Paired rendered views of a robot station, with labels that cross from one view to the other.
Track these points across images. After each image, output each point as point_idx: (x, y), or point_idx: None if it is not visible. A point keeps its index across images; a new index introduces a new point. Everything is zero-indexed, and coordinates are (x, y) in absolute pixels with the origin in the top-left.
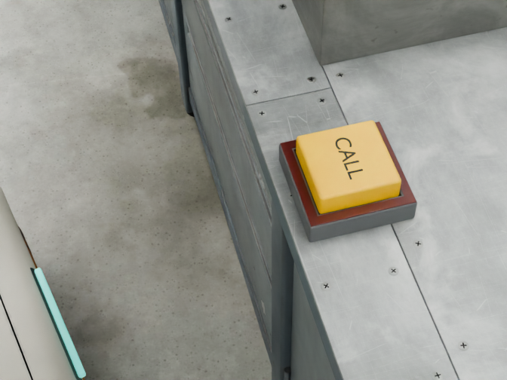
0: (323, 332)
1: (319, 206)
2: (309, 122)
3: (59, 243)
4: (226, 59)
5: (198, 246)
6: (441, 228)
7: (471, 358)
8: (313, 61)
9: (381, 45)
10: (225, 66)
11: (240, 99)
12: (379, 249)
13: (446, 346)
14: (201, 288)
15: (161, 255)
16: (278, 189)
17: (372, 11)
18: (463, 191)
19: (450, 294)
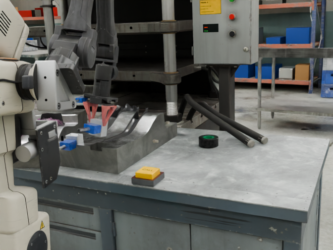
0: (170, 197)
1: (151, 177)
2: (128, 178)
3: None
4: (95, 185)
5: None
6: (170, 176)
7: (196, 182)
8: (116, 174)
9: (126, 166)
10: (94, 189)
11: (107, 187)
12: (165, 182)
13: (191, 183)
14: None
15: None
16: (138, 185)
17: (123, 156)
18: (166, 172)
19: (183, 180)
